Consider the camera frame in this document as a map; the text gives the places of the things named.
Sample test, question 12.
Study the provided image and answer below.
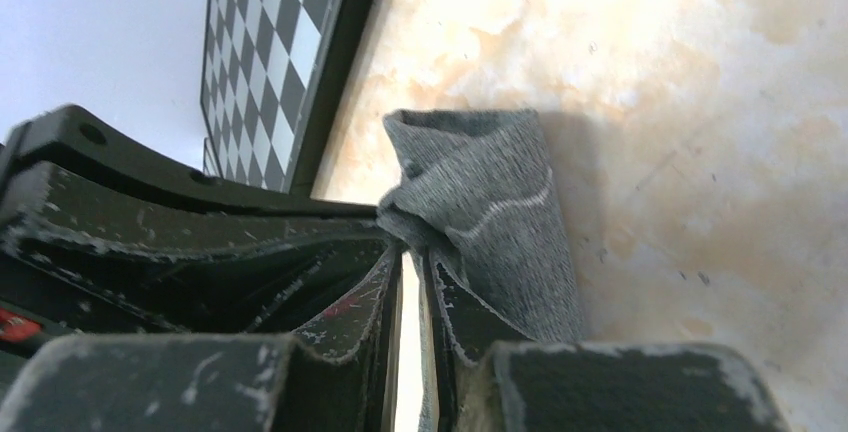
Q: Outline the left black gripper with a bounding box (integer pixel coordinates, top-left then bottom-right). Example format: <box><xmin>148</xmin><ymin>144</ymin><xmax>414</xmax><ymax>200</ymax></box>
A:
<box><xmin>1</xmin><ymin>105</ymin><xmax>398</xmax><ymax>350</ymax></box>

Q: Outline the black white checkerboard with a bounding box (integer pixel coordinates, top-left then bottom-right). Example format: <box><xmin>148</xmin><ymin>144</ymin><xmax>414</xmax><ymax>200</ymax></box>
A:
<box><xmin>200</xmin><ymin>0</ymin><xmax>374</xmax><ymax>196</ymax></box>

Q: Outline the grey cloth napkin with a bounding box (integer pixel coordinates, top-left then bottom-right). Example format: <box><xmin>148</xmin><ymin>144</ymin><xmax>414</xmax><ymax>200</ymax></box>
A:
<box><xmin>376</xmin><ymin>108</ymin><xmax>591</xmax><ymax>432</ymax></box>

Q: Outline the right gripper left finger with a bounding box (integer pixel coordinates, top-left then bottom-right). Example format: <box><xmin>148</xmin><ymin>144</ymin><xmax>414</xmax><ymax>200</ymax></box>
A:
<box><xmin>1</xmin><ymin>246</ymin><xmax>401</xmax><ymax>431</ymax></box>

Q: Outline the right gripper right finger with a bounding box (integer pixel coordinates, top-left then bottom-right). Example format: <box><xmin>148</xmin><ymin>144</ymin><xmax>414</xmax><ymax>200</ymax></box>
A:
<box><xmin>420</xmin><ymin>252</ymin><xmax>788</xmax><ymax>431</ymax></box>

